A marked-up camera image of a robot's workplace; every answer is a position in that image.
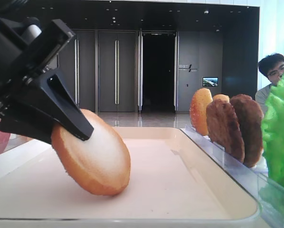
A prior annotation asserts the golden bun half outer right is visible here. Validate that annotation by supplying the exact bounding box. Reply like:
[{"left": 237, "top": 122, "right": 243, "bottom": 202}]
[{"left": 213, "top": 94, "right": 230, "bottom": 103}]

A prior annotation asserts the small wall screen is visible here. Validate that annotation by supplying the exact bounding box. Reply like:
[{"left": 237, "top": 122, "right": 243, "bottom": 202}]
[{"left": 202, "top": 77, "right": 218, "bottom": 87}]

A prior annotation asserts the cream rectangular tray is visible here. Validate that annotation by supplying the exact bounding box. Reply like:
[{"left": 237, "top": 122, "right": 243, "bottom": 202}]
[{"left": 0, "top": 127, "right": 261, "bottom": 228}]

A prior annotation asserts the dark double door left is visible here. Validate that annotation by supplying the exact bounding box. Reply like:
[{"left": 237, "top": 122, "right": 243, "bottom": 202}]
[{"left": 58, "top": 30, "right": 95, "bottom": 112}]

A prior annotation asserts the dark double door middle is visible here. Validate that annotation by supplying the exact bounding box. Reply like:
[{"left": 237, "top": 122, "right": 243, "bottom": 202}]
[{"left": 98, "top": 31, "right": 135, "bottom": 112}]

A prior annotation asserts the clear plastic rack right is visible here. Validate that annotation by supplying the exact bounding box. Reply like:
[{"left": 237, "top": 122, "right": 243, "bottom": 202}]
[{"left": 184, "top": 125, "right": 284, "bottom": 228}]

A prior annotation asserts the person with glasses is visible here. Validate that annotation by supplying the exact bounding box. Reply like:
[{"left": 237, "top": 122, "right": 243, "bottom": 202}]
[{"left": 255, "top": 53, "right": 284, "bottom": 114}]

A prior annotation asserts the dark double door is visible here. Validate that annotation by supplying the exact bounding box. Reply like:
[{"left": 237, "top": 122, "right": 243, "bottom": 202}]
[
  {"left": 98, "top": 31, "right": 135, "bottom": 112},
  {"left": 58, "top": 30, "right": 95, "bottom": 112}
]

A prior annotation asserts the golden bun half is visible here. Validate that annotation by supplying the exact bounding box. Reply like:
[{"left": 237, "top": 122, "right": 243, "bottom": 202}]
[
  {"left": 189, "top": 88, "right": 213, "bottom": 136},
  {"left": 213, "top": 94, "right": 230, "bottom": 103}
]

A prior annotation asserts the brown meat patty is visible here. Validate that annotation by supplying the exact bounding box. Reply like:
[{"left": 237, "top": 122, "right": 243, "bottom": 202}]
[
  {"left": 206, "top": 99, "right": 245, "bottom": 163},
  {"left": 230, "top": 94, "right": 264, "bottom": 168}
]

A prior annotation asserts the bun slice white cut face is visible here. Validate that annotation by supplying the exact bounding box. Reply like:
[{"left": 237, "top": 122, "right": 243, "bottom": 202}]
[{"left": 51, "top": 109, "right": 131, "bottom": 196}]

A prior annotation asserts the brown meat patty outer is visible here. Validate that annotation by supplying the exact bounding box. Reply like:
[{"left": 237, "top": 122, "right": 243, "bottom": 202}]
[{"left": 230, "top": 94, "right": 264, "bottom": 168}]

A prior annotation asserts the green lettuce leaf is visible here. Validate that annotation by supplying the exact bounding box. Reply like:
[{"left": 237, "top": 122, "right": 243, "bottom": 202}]
[{"left": 261, "top": 74, "right": 284, "bottom": 187}]

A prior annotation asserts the brown meat patty inner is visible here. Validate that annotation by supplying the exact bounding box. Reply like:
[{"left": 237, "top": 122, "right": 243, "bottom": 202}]
[{"left": 206, "top": 99, "right": 245, "bottom": 163}]

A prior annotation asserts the golden bun half inner right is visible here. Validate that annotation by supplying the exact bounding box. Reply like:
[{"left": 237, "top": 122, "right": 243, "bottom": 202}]
[{"left": 189, "top": 88, "right": 213, "bottom": 136}]

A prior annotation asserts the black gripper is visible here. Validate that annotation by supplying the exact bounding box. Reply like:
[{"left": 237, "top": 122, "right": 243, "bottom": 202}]
[{"left": 0, "top": 18, "right": 94, "bottom": 144}]

